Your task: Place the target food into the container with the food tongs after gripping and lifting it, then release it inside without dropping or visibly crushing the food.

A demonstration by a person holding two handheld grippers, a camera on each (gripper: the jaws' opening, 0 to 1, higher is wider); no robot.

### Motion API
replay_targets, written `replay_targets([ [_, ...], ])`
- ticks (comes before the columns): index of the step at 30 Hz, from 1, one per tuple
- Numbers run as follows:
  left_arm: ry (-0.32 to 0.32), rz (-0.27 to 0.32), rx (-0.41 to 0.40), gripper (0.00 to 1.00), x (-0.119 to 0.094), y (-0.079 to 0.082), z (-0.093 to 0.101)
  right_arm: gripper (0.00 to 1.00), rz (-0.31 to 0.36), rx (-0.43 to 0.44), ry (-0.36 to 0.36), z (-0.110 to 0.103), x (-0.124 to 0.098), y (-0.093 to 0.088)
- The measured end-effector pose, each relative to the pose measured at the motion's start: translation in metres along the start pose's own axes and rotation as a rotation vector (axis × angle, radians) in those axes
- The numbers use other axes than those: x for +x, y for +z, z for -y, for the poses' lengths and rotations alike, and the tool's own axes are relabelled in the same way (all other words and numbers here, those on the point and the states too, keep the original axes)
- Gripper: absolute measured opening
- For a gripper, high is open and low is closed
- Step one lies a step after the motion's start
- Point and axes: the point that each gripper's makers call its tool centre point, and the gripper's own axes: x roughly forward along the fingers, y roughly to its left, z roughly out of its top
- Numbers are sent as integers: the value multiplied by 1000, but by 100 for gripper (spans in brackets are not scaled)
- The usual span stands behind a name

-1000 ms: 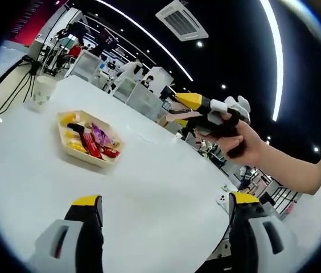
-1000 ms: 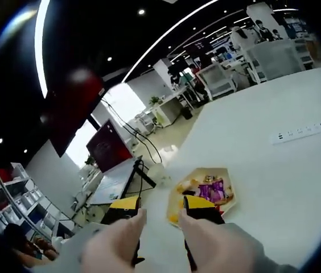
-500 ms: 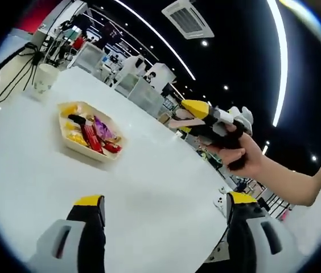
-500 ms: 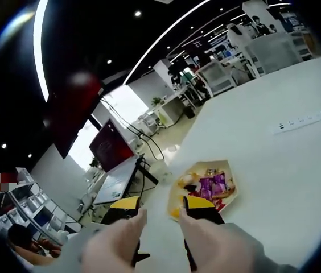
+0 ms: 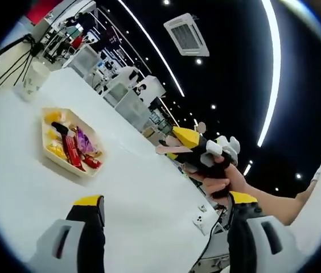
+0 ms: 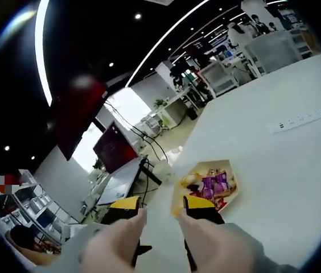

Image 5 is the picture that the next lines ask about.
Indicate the small red candy packet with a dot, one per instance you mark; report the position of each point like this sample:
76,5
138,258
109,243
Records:
92,163

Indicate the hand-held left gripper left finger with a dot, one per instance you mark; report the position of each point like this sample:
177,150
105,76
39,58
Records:
89,241

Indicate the ceiling air conditioner vent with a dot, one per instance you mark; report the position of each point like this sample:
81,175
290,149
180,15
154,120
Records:
187,34

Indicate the person's right hand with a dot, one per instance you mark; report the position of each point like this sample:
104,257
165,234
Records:
234,182

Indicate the thin ceiling light strip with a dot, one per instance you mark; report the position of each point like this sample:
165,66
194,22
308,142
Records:
152,42

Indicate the cream hexagonal container tray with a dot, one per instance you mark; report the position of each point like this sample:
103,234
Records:
72,113

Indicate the red brown long wafer bar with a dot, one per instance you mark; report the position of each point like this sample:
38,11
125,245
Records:
70,153

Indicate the brown cardboard panel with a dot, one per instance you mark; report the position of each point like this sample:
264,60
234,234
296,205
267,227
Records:
149,132

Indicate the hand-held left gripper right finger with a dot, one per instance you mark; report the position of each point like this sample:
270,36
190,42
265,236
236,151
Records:
246,236

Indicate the white plug adapter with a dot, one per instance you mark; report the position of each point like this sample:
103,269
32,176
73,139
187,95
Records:
199,223

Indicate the white mesh office chair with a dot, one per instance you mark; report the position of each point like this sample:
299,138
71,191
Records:
85,61

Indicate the wide ceiling light strip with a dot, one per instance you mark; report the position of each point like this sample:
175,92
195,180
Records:
274,57

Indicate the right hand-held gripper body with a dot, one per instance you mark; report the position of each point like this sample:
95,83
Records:
220,146

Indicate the white paper cup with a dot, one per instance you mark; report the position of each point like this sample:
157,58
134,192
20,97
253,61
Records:
32,81

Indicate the black snack clear wrapper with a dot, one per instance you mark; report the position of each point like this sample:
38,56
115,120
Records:
60,128

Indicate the dark red chocolate bar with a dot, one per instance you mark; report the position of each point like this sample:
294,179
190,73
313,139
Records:
78,160

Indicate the large grey mesh chair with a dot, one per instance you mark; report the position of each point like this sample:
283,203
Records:
132,111

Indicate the purple gold wafer packet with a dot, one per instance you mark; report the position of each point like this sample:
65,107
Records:
90,148
82,139

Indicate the wall poster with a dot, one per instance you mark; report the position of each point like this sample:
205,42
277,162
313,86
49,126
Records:
141,90

